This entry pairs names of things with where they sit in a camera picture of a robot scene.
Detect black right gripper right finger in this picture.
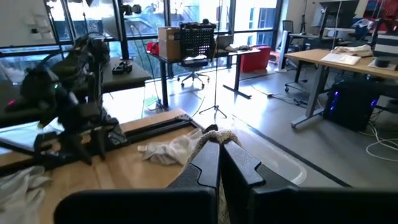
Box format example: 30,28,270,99
221,139,398,224

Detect clear plastic bin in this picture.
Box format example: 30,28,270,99
228,127,308,187

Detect black desk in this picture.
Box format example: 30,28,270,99
149,46,262,110

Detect black aluminium table frame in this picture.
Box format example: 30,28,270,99
0,113,203,175

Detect wooden desk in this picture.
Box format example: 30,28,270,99
284,48,398,130

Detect computer monitor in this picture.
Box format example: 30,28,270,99
312,0,360,32

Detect white floor cables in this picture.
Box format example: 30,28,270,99
357,121,398,163

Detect red cabinet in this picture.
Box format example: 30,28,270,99
241,45,272,74

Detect black tripod stand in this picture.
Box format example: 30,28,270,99
198,0,228,119

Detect light blue microfiber towel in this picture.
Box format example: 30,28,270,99
0,166,53,224

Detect black computer tower blue lights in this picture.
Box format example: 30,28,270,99
323,79,382,132

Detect white papers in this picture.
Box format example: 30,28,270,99
320,52,362,66

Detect beige cloth bag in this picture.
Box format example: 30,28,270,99
331,44,374,58

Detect black perforated crate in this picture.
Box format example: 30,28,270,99
179,21,217,60

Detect brown cardboard box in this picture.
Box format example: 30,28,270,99
157,26,182,62

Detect dark grey desk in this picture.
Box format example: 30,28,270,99
0,55,153,128

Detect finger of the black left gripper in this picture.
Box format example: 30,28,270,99
65,133,94,166
92,127,109,162

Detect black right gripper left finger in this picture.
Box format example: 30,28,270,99
53,139,222,224

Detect black round object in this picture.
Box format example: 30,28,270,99
374,57,391,68

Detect black device on desk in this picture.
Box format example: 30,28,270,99
111,60,134,75

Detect black office chair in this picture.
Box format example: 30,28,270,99
177,57,211,90

